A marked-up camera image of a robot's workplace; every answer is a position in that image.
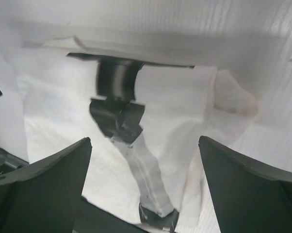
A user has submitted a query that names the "white t shirt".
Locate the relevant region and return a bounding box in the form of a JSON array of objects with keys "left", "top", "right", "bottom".
[{"left": 0, "top": 39, "right": 259, "bottom": 233}]

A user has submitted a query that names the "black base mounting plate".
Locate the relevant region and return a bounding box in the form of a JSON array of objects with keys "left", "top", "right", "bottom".
[{"left": 0, "top": 149, "right": 146, "bottom": 233}]

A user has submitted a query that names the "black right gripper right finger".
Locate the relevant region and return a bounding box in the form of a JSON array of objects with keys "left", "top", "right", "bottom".
[{"left": 199, "top": 136, "right": 292, "bottom": 233}]

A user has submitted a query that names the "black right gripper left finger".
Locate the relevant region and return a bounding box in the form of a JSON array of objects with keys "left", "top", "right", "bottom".
[{"left": 0, "top": 137, "right": 92, "bottom": 233}]

